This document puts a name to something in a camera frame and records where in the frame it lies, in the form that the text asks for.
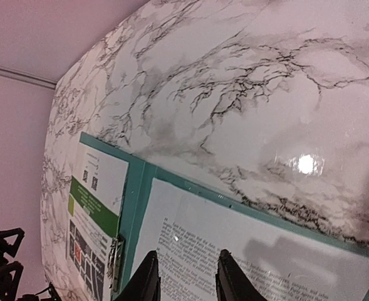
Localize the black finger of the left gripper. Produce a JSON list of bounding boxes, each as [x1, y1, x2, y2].
[[0, 228, 25, 259]]

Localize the left aluminium frame post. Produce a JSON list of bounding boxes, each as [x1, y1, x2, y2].
[[0, 66, 56, 90]]

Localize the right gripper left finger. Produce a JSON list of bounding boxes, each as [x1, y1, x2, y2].
[[117, 250, 161, 301]]

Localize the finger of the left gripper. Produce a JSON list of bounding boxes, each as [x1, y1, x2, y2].
[[0, 261, 24, 298]]

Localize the white text paper sheet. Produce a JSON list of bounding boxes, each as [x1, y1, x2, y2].
[[133, 179, 369, 300]]

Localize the metal folder clip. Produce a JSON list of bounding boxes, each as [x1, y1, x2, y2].
[[107, 234, 125, 293]]

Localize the green map flyer sheet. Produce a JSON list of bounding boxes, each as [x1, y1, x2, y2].
[[66, 143, 129, 300]]

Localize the teal file folder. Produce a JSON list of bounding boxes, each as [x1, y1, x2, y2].
[[80, 133, 369, 300]]

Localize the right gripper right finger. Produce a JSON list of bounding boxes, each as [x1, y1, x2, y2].
[[216, 249, 266, 301]]

